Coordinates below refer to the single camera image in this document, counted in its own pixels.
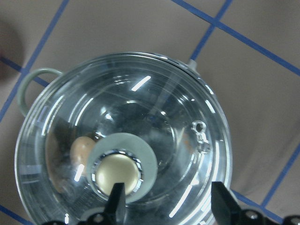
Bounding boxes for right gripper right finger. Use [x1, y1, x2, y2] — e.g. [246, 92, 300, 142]
[211, 181, 241, 225]

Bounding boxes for brown egg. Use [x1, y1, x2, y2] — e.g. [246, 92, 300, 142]
[70, 136, 96, 176]

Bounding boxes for glass pot lid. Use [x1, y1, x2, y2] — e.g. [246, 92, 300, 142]
[15, 52, 233, 225]

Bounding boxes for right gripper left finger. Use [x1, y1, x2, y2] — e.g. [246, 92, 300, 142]
[104, 183, 126, 225]

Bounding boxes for pale green steel pot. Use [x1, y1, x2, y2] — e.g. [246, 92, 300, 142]
[14, 52, 237, 225]

